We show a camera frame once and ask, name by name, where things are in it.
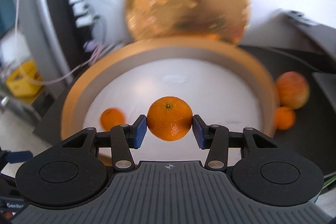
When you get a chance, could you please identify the orange mandarin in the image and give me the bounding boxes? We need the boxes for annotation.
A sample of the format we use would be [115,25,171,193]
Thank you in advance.
[100,108,125,131]
[147,97,193,141]
[274,106,296,130]

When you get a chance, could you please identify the gold semicircular gift box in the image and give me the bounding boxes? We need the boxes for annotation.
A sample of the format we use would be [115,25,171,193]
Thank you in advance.
[60,37,278,139]

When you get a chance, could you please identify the red yellow apple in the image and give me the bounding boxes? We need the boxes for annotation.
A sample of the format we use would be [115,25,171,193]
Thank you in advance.
[276,71,310,110]

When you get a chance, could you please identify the yellow box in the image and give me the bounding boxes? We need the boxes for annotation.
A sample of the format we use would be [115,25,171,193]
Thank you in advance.
[5,59,42,98]

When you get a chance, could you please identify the white charger bottom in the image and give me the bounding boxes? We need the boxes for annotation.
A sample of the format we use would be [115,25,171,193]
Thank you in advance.
[75,14,94,28]

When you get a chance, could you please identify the white charger middle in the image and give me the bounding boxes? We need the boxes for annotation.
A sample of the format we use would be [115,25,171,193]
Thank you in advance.
[72,1,89,17]

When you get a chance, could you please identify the black power strip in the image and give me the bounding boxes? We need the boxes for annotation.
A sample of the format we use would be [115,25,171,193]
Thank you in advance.
[66,0,106,62]

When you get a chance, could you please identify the pink white cable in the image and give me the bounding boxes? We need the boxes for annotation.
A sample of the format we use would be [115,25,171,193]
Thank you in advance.
[10,0,106,87]

